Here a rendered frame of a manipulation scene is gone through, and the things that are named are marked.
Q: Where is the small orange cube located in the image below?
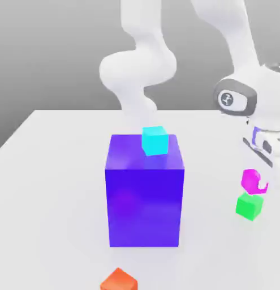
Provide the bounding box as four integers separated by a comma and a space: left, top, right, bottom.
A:
100, 267, 139, 290

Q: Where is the small green cube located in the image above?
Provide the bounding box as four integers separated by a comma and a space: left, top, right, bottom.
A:
235, 191, 264, 222

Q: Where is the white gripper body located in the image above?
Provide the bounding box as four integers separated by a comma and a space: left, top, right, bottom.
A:
241, 136, 279, 182

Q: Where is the small cyan cube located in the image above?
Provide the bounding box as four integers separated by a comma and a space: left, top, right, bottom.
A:
141, 126, 169, 157

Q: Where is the small magenta cube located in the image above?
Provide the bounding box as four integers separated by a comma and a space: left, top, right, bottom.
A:
240, 168, 269, 195

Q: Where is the large purple box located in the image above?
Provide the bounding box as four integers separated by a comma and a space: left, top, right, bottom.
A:
105, 134, 185, 248

